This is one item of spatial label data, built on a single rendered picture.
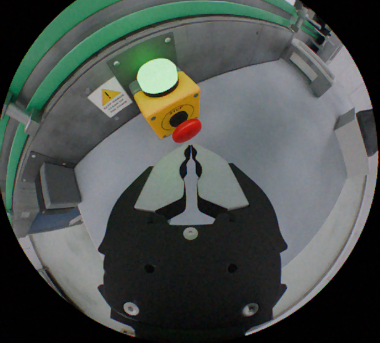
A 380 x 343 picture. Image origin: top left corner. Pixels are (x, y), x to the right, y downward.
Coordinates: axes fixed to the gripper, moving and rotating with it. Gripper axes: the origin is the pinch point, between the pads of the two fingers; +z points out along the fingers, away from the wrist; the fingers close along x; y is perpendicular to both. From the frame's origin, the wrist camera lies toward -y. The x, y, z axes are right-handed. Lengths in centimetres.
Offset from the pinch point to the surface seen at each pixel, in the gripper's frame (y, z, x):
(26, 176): -0.1, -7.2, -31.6
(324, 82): -14.4, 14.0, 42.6
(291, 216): 12.7, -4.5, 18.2
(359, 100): -69, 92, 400
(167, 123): -1.4, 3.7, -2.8
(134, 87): -6.6, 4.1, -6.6
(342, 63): -138, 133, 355
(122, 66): -9.6, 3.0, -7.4
